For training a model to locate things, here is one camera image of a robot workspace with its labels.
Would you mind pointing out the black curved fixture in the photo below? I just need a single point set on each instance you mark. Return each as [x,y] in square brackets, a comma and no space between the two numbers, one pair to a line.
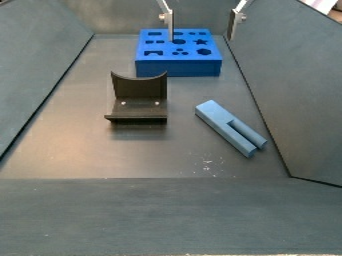
[140,98]

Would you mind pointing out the blue foam shape-hole block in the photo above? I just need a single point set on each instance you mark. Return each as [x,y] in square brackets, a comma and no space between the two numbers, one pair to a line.
[188,56]

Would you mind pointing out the light blue square-circle object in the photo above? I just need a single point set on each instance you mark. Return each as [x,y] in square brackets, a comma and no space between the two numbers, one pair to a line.
[234,130]

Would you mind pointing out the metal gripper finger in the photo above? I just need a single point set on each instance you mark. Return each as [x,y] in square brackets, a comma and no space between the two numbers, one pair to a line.
[236,17]
[165,16]

